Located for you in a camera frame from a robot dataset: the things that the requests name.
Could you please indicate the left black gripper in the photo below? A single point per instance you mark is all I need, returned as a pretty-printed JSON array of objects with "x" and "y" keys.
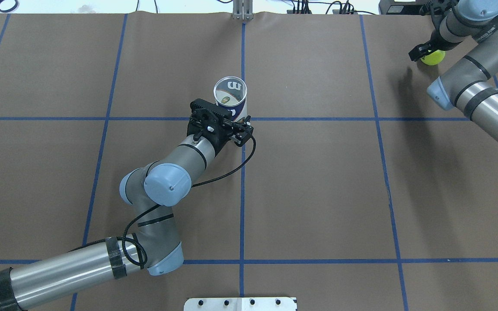
[{"x": 222, "y": 139}]

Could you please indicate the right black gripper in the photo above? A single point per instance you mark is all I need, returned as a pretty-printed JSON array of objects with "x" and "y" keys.
[{"x": 435, "y": 39}]

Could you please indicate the clear tennis ball can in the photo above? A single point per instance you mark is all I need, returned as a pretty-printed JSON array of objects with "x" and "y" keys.
[{"x": 231, "y": 93}]

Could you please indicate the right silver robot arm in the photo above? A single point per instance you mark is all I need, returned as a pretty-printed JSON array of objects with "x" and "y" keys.
[{"x": 465, "y": 85}]

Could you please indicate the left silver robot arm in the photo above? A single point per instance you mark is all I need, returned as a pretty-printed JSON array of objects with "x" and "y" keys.
[{"x": 149, "y": 242}]

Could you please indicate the black box with label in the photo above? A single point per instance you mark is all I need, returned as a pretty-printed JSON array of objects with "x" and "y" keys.
[{"x": 400, "y": 7}]

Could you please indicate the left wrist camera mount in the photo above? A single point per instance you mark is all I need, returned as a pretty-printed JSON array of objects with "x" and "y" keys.
[{"x": 207, "y": 117}]

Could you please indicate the aluminium frame post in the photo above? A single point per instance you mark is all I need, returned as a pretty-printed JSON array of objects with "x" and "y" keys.
[{"x": 243, "y": 10}]

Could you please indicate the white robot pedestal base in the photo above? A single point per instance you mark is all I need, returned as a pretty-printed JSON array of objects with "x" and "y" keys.
[{"x": 242, "y": 304}]

